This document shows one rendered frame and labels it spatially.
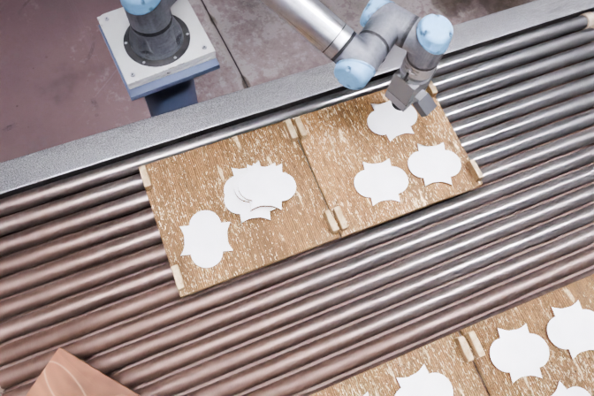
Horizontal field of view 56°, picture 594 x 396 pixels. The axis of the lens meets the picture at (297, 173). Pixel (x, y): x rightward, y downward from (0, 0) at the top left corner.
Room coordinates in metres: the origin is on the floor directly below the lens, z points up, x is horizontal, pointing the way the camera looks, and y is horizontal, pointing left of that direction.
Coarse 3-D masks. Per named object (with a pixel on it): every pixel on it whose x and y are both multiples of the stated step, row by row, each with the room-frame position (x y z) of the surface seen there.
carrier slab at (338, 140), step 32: (384, 96) 0.85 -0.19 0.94; (320, 128) 0.71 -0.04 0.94; (352, 128) 0.73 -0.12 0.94; (416, 128) 0.77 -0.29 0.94; (448, 128) 0.79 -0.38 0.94; (320, 160) 0.62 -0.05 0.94; (352, 160) 0.64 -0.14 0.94; (384, 160) 0.66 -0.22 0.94; (352, 192) 0.55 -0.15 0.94; (416, 192) 0.59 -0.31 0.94; (448, 192) 0.60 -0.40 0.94; (352, 224) 0.46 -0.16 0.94
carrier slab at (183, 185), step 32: (160, 160) 0.53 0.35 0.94; (192, 160) 0.54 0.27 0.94; (224, 160) 0.56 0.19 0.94; (256, 160) 0.58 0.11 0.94; (288, 160) 0.60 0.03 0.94; (160, 192) 0.44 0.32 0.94; (192, 192) 0.46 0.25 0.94; (320, 192) 0.53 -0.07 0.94; (160, 224) 0.36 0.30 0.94; (256, 224) 0.41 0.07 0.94; (288, 224) 0.43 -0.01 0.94; (320, 224) 0.45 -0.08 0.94; (224, 256) 0.32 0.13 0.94; (256, 256) 0.33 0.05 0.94; (288, 256) 0.35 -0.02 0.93; (192, 288) 0.23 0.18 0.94
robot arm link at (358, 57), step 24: (264, 0) 0.74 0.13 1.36; (288, 0) 0.74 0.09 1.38; (312, 0) 0.76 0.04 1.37; (312, 24) 0.71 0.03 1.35; (336, 24) 0.73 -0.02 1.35; (336, 48) 0.69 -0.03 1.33; (360, 48) 0.70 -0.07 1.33; (384, 48) 0.73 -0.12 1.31; (336, 72) 0.66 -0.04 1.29; (360, 72) 0.65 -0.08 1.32
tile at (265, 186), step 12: (264, 168) 0.55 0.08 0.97; (276, 168) 0.56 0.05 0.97; (240, 180) 0.50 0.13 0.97; (252, 180) 0.51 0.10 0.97; (264, 180) 0.52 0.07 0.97; (276, 180) 0.52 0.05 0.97; (288, 180) 0.53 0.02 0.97; (240, 192) 0.47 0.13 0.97; (252, 192) 0.48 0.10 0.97; (264, 192) 0.49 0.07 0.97; (276, 192) 0.49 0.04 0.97; (288, 192) 0.50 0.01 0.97; (252, 204) 0.45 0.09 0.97; (264, 204) 0.46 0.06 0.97; (276, 204) 0.46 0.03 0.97
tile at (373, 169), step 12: (372, 168) 0.62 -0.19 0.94; (384, 168) 0.63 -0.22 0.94; (396, 168) 0.64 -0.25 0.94; (360, 180) 0.58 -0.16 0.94; (372, 180) 0.59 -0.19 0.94; (384, 180) 0.59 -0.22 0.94; (396, 180) 0.60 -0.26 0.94; (360, 192) 0.55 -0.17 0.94; (372, 192) 0.56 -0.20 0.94; (384, 192) 0.56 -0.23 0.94; (396, 192) 0.57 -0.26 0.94; (372, 204) 0.52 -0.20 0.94
